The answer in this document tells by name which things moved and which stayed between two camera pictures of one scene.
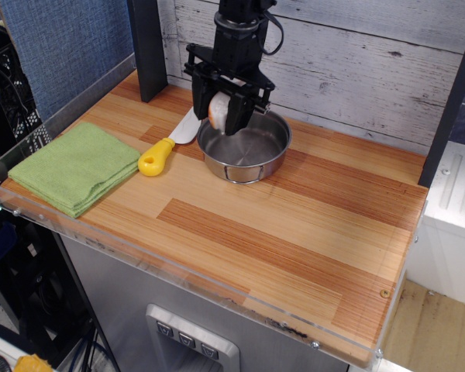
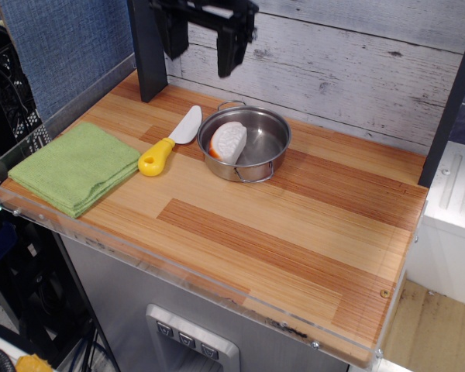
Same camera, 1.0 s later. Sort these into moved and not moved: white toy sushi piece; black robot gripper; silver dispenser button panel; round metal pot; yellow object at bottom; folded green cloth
Moved: white toy sushi piece; black robot gripper
Not moved: yellow object at bottom; round metal pot; folded green cloth; silver dispenser button panel
